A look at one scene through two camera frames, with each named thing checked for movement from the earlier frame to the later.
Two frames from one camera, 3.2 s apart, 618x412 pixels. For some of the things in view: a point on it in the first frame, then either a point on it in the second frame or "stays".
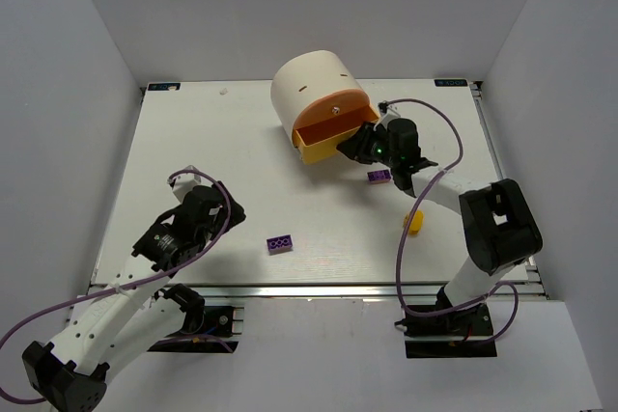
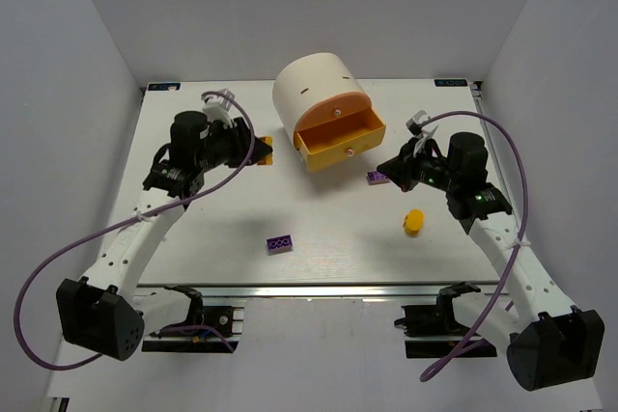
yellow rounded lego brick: [416, 223] stays
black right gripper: [362, 143] → [411, 164]
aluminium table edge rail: [337, 289] stays
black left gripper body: [224, 209] → [243, 140]
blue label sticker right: [451, 82] stays
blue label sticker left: [163, 86] stays
